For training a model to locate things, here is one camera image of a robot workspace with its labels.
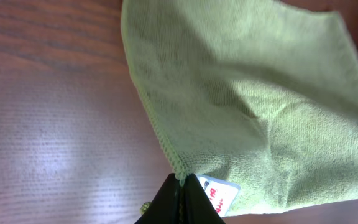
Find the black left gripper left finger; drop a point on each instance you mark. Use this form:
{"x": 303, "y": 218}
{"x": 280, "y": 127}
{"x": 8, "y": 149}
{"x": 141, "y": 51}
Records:
{"x": 164, "y": 208}

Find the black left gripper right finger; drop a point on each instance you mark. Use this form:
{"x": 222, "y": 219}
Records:
{"x": 198, "y": 208}

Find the light green microfiber cloth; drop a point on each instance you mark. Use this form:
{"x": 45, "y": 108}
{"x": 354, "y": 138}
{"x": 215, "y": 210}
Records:
{"x": 257, "y": 93}

